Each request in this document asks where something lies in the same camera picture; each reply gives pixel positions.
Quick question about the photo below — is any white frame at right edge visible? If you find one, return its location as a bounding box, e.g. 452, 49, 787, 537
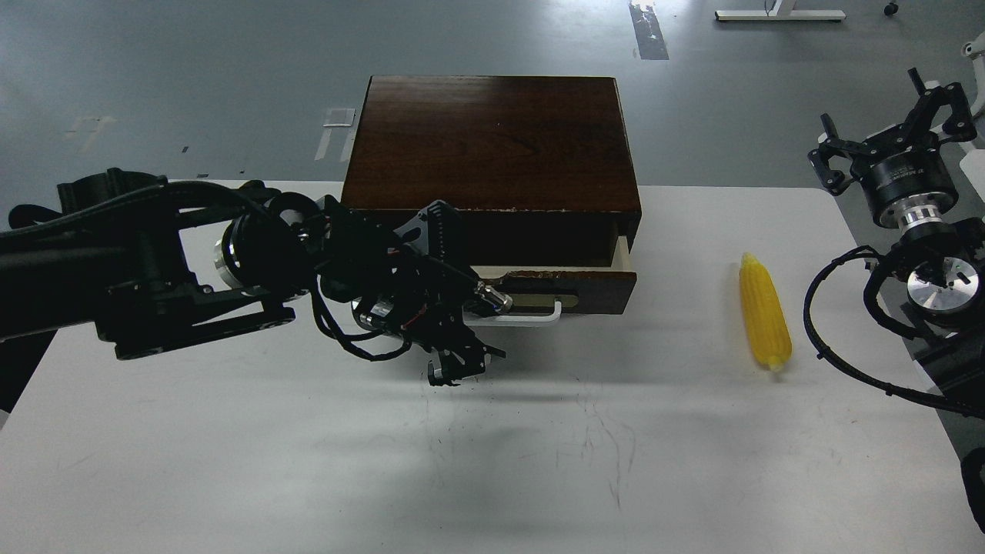
960, 32, 984, 197

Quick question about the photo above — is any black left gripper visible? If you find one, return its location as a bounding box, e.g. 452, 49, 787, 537
352, 200, 513, 387

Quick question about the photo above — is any dark wooden drawer cabinet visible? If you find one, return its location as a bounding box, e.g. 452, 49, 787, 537
342, 75, 643, 267

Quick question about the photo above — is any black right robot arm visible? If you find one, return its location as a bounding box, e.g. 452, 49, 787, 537
802, 68, 984, 421

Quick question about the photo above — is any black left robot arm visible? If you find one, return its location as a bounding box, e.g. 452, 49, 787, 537
1, 168, 513, 415

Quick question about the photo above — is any wooden drawer with white handle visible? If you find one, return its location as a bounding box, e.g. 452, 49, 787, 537
465, 235, 638, 328

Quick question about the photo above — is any yellow corn cob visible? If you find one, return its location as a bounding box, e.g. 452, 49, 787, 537
739, 252, 793, 372

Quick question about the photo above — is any white desk leg base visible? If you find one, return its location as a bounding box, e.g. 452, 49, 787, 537
714, 1, 847, 22

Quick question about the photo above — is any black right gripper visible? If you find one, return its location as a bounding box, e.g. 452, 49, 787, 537
807, 68, 978, 229

